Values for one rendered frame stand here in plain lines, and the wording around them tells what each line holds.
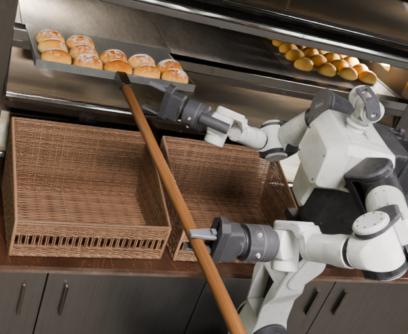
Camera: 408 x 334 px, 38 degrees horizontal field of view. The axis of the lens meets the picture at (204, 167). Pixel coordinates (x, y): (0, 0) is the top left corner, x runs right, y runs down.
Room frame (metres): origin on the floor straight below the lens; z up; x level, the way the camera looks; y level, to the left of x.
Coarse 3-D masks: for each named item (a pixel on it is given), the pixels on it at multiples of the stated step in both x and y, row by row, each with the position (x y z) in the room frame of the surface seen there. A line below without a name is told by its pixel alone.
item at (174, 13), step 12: (108, 0) 1.92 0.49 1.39; (120, 0) 1.94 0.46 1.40; (132, 0) 1.96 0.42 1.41; (156, 12) 2.00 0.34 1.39; (168, 12) 2.02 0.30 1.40; (180, 12) 2.04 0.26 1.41; (216, 12) 2.31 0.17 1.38; (216, 24) 2.10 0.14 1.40; (228, 24) 2.13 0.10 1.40; (264, 24) 2.39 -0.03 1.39; (264, 36) 2.20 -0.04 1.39; (276, 36) 2.22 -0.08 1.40; (288, 36) 2.25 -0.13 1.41; (324, 48) 2.32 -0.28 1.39; (336, 48) 2.35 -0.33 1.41; (372, 60) 2.44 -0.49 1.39; (384, 60) 2.46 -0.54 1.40; (396, 60) 2.50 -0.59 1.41
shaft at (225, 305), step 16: (128, 96) 1.67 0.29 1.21; (144, 128) 1.50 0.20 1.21; (160, 160) 1.36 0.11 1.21; (160, 176) 1.31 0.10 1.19; (176, 192) 1.24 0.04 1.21; (176, 208) 1.19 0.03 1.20; (192, 224) 1.13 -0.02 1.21; (192, 240) 1.09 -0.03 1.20; (208, 256) 1.04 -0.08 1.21; (208, 272) 0.99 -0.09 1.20; (224, 288) 0.96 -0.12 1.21; (224, 304) 0.92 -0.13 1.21; (224, 320) 0.89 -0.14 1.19; (240, 320) 0.89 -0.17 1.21
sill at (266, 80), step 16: (16, 32) 1.93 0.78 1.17; (192, 64) 2.25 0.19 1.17; (208, 64) 2.29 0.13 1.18; (224, 64) 2.36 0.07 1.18; (240, 80) 2.36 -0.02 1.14; (256, 80) 2.39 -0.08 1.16; (272, 80) 2.42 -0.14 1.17; (288, 80) 2.46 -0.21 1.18; (304, 80) 2.54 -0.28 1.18; (384, 96) 2.75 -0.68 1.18
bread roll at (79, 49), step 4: (76, 44) 1.87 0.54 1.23; (80, 44) 1.87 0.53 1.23; (84, 44) 1.87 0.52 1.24; (88, 44) 1.89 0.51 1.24; (72, 48) 1.85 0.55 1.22; (76, 48) 1.85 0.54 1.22; (80, 48) 1.85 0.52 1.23; (84, 48) 1.86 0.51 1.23; (88, 48) 1.87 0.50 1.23; (92, 48) 1.88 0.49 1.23; (72, 52) 1.84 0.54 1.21; (76, 52) 1.84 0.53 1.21; (80, 52) 1.85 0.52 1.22; (84, 52) 1.85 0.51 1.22; (88, 52) 1.86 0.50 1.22; (92, 52) 1.87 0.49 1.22; (96, 52) 1.89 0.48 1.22; (72, 56) 1.84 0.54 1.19; (76, 56) 1.84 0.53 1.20
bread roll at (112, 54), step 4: (104, 52) 1.91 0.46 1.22; (108, 52) 1.90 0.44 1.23; (112, 52) 1.91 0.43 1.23; (116, 52) 1.92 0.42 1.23; (120, 52) 1.93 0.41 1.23; (100, 56) 1.90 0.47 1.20; (104, 56) 1.89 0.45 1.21; (108, 56) 1.90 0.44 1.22; (112, 56) 1.90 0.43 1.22; (116, 56) 1.91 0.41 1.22; (120, 56) 1.92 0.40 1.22; (124, 56) 1.93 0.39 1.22; (104, 60) 1.89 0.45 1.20
